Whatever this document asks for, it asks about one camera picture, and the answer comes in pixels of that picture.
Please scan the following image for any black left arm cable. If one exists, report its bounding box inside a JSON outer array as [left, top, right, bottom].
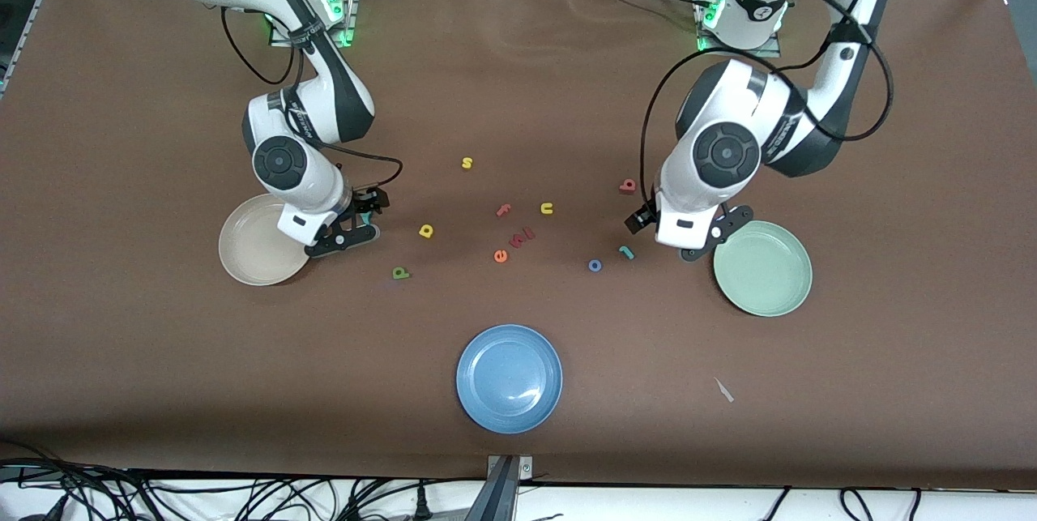
[[640, 0, 896, 218]]

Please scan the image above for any blue plate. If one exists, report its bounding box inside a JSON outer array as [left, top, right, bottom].
[[456, 324, 564, 434]]

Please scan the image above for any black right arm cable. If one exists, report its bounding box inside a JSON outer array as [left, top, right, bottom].
[[220, 2, 404, 194]]

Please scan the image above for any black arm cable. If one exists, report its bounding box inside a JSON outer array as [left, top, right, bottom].
[[640, 0, 896, 218], [220, 2, 404, 194]]

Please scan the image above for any light brown plate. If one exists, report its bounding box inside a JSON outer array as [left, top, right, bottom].
[[218, 194, 313, 287]]

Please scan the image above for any light green plate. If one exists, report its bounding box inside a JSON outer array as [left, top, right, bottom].
[[713, 220, 813, 318]]

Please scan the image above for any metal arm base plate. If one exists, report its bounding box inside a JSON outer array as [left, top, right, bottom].
[[697, 0, 783, 58], [270, 0, 359, 48]]

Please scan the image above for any grey metal camera post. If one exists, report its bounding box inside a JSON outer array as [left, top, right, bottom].
[[484, 455, 534, 521]]

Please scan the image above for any brown table cover sheet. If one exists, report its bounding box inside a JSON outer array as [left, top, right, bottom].
[[0, 0, 1037, 491]]

